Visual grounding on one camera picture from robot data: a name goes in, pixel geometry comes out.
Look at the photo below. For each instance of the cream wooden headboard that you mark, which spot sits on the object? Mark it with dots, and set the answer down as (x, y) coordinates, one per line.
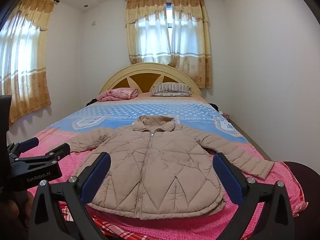
(150, 66)

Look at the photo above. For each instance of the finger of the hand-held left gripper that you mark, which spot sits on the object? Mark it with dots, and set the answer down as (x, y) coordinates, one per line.
(58, 152)
(28, 143)

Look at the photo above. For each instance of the person's left hand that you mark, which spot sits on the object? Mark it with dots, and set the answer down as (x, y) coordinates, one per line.
(17, 210)

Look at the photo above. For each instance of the dark round table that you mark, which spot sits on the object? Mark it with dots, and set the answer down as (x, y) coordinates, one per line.
(305, 192)

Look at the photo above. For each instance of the long yellow lace curtain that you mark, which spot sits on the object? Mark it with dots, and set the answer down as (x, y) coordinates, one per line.
(192, 42)

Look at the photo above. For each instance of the window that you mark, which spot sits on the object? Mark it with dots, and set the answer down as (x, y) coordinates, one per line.
(169, 17)

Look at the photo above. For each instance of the wide yellow lace curtain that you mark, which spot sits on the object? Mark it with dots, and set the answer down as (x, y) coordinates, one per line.
(25, 55)

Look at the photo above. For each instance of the short yellow lace curtain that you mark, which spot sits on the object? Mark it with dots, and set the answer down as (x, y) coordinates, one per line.
(147, 30)

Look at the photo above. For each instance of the dark cloth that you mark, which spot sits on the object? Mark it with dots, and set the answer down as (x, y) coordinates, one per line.
(91, 102)
(213, 106)

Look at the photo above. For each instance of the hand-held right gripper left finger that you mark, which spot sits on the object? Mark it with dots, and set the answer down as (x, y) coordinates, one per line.
(96, 177)

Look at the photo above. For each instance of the pink floral folded blanket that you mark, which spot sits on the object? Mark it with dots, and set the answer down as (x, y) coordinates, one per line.
(117, 93)

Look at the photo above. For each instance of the beige quilted jacket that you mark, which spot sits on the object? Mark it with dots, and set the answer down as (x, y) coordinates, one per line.
(162, 167)

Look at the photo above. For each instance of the striped pillow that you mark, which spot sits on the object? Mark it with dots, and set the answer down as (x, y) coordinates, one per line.
(170, 88)

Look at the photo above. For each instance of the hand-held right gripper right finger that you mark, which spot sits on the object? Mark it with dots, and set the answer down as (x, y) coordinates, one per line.
(228, 177)

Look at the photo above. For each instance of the red plaid cloth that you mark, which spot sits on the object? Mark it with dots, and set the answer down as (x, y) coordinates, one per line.
(125, 233)

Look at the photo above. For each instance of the blue and pink printed bedspread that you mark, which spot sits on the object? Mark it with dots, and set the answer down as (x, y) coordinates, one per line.
(175, 110)

